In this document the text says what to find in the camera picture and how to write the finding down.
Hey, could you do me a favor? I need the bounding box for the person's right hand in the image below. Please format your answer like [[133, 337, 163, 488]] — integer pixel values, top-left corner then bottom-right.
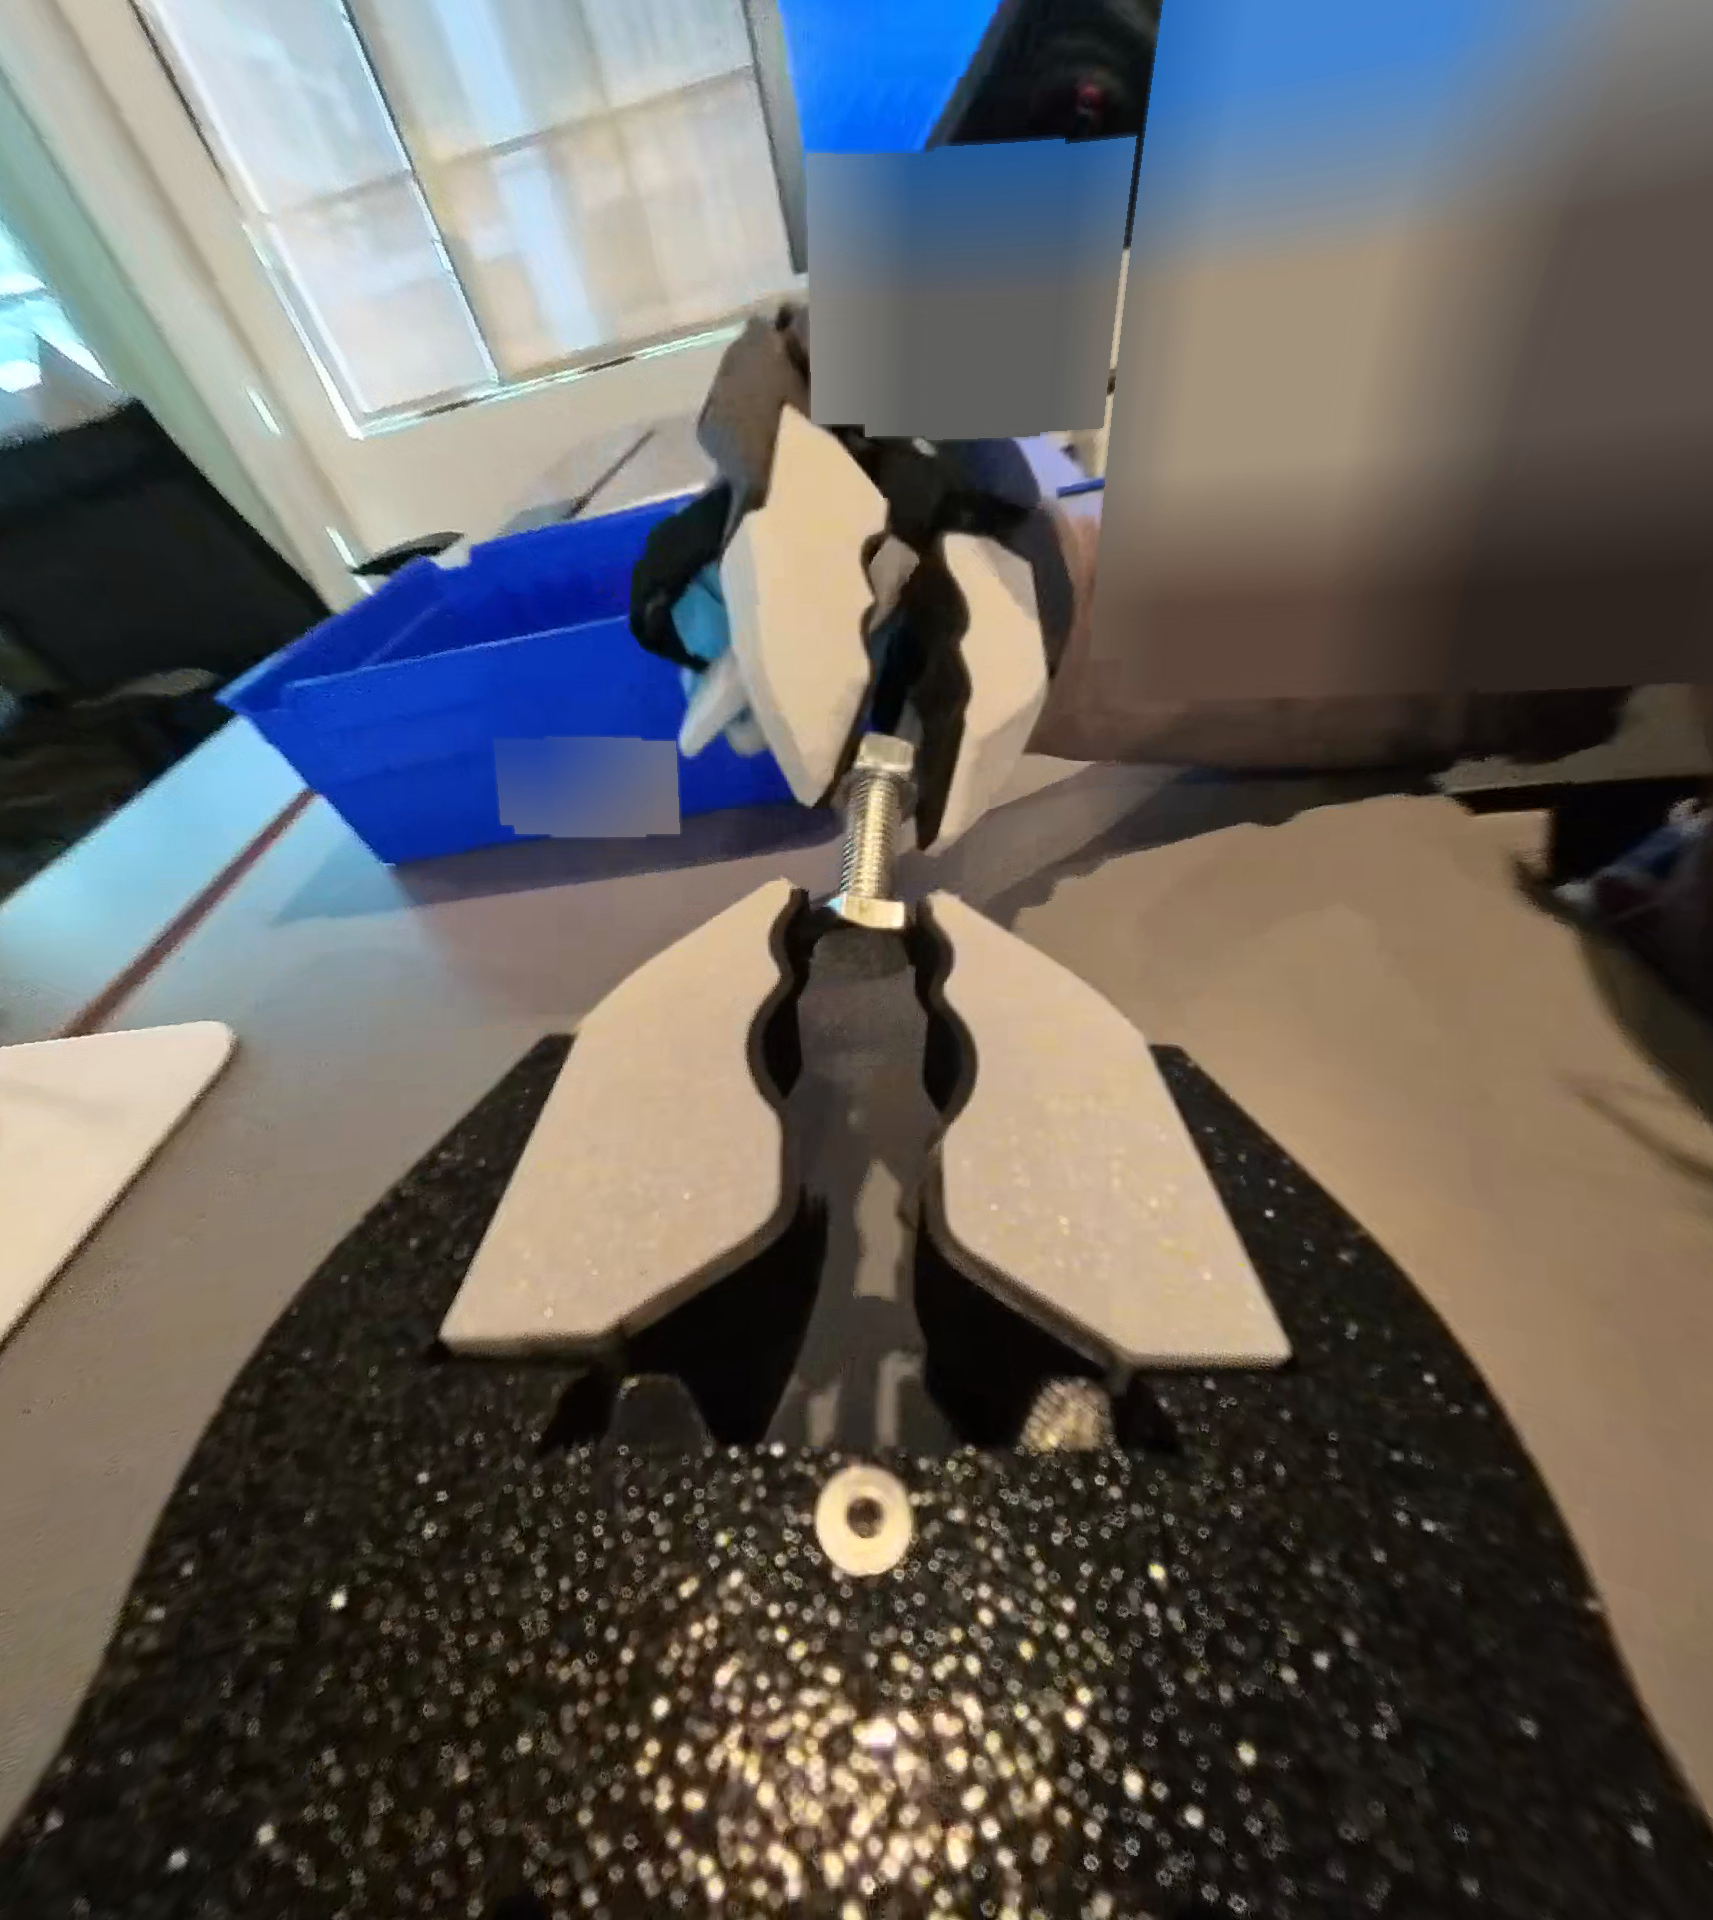
[[664, 573, 782, 759]]

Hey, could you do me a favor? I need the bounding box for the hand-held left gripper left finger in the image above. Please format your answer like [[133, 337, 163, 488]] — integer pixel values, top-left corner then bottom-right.
[[438, 881, 817, 1370]]

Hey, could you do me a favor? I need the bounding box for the steel hex bolt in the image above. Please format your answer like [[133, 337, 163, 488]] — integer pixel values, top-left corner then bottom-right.
[[809, 733, 933, 935]]

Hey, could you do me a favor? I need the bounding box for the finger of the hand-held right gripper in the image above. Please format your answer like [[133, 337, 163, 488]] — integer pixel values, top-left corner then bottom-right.
[[905, 528, 1057, 853], [720, 403, 891, 812]]

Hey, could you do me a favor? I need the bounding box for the white framed window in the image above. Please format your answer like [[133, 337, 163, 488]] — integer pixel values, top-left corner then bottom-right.
[[135, 0, 799, 437]]

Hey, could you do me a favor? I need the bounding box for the blue plastic bin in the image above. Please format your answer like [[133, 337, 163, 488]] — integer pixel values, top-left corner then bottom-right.
[[217, 493, 834, 867]]

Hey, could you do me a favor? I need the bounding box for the instruction sheet on wooden stand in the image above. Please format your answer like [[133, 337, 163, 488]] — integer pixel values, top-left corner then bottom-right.
[[0, 1020, 239, 1441]]

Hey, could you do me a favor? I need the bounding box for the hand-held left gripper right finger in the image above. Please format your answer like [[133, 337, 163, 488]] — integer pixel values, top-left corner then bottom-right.
[[912, 892, 1297, 1374]]

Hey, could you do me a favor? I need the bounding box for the black office chair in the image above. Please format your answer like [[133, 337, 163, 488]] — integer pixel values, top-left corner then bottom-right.
[[0, 401, 331, 708]]

